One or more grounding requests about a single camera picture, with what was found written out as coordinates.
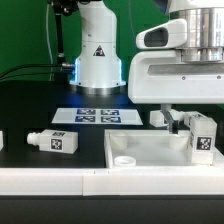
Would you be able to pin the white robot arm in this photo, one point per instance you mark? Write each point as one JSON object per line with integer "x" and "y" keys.
{"x": 98, "y": 69}

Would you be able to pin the white front fence wall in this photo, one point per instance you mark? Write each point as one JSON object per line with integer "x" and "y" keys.
{"x": 197, "y": 180}

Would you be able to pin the white left fence piece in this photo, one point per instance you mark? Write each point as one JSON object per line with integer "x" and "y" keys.
{"x": 1, "y": 140}

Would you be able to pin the white square tabletop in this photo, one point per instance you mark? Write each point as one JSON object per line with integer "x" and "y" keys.
{"x": 146, "y": 148}

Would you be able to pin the white tag sheet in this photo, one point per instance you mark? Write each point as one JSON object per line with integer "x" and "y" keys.
{"x": 97, "y": 116}

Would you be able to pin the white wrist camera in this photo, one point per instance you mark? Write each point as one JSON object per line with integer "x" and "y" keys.
{"x": 171, "y": 34}

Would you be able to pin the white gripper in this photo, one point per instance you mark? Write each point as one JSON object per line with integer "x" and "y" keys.
{"x": 160, "y": 77}

